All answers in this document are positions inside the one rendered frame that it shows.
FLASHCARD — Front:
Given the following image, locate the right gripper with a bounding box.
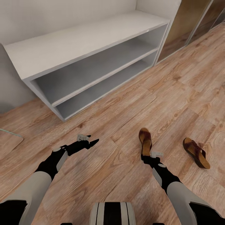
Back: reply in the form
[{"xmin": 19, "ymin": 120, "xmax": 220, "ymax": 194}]
[{"xmin": 141, "ymin": 154, "xmax": 160, "ymax": 166}]

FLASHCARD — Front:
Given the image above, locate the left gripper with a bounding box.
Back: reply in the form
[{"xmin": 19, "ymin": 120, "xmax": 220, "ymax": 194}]
[{"xmin": 73, "ymin": 139, "xmax": 99, "ymax": 152}]

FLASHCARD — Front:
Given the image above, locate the sandal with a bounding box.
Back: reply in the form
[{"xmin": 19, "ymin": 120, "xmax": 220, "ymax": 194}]
[
  {"xmin": 139, "ymin": 128, "xmax": 152, "ymax": 156},
  {"xmin": 183, "ymin": 137, "xmax": 210, "ymax": 169}
]

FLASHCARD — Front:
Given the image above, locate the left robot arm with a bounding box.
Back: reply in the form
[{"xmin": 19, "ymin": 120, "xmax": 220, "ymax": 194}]
[{"xmin": 0, "ymin": 133, "xmax": 99, "ymax": 225}]

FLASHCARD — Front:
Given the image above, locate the robot trunk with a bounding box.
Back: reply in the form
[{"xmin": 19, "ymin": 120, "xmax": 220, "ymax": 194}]
[{"xmin": 89, "ymin": 202, "xmax": 136, "ymax": 225}]

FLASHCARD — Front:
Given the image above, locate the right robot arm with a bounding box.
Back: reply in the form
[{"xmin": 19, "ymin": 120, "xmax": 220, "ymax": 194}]
[{"xmin": 141, "ymin": 151, "xmax": 225, "ymax": 225}]

